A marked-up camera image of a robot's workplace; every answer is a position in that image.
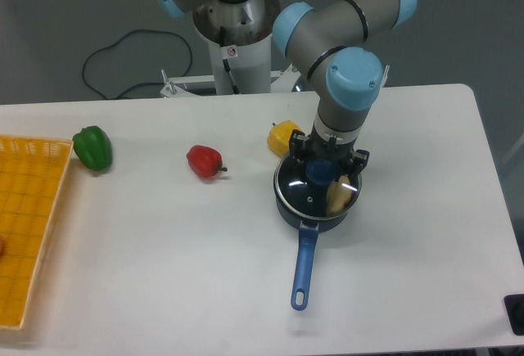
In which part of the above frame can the dark blue saucepan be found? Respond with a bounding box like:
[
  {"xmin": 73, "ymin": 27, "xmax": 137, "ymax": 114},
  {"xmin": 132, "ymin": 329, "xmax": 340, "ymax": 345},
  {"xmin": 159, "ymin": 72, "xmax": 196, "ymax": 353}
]
[{"xmin": 272, "ymin": 153, "xmax": 364, "ymax": 312}]

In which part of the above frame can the green bell pepper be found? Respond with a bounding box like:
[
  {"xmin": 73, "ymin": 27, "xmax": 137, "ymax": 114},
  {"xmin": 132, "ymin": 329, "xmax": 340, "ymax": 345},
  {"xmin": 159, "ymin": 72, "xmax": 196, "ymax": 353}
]
[{"xmin": 73, "ymin": 125, "xmax": 113, "ymax": 172}]

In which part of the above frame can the black corner object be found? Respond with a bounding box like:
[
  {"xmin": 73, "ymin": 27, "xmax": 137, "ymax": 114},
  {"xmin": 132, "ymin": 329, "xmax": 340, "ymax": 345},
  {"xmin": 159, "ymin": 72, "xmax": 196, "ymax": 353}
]
[{"xmin": 504, "ymin": 294, "xmax": 524, "ymax": 336}]

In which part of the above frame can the glass pot lid blue knob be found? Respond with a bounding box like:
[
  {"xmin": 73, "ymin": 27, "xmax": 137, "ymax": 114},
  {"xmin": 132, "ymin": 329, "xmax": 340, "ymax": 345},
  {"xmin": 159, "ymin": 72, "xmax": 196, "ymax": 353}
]
[{"xmin": 273, "ymin": 155, "xmax": 361, "ymax": 220}]

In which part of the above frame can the black cable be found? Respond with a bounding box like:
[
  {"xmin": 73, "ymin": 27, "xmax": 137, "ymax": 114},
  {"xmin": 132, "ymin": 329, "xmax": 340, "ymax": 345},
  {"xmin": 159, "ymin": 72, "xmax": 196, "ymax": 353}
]
[{"xmin": 81, "ymin": 29, "xmax": 193, "ymax": 101}]

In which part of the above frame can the red bell pepper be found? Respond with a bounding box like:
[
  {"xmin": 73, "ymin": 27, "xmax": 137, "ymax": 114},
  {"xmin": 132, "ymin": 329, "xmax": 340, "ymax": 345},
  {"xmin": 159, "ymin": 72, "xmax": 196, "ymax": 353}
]
[{"xmin": 186, "ymin": 145, "xmax": 228, "ymax": 179}]

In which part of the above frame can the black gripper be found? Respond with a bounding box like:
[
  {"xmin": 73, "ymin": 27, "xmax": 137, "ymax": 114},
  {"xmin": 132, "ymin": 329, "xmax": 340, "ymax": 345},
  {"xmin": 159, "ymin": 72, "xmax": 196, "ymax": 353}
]
[{"xmin": 289, "ymin": 129, "xmax": 370, "ymax": 176}]

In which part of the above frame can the yellow wicker basket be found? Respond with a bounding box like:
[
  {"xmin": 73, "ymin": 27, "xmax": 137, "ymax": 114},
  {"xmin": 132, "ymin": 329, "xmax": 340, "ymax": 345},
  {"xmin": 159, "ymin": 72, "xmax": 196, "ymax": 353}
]
[{"xmin": 1, "ymin": 135, "xmax": 73, "ymax": 331}]

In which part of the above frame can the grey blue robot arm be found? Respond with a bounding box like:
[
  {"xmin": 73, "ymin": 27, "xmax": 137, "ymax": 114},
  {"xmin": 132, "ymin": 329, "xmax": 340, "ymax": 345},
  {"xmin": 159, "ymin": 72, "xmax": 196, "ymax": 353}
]
[{"xmin": 158, "ymin": 0, "xmax": 418, "ymax": 174}]

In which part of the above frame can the beige potato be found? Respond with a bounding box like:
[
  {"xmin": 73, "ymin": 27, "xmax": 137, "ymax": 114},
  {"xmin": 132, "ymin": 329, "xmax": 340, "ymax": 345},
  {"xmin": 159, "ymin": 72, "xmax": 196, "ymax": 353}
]
[{"xmin": 326, "ymin": 175, "xmax": 354, "ymax": 216}]

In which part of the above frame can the yellow bell pepper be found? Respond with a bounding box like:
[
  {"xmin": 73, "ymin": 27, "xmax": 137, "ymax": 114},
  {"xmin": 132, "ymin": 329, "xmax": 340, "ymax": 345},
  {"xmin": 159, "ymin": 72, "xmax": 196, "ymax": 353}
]
[{"xmin": 267, "ymin": 120, "xmax": 301, "ymax": 158}]

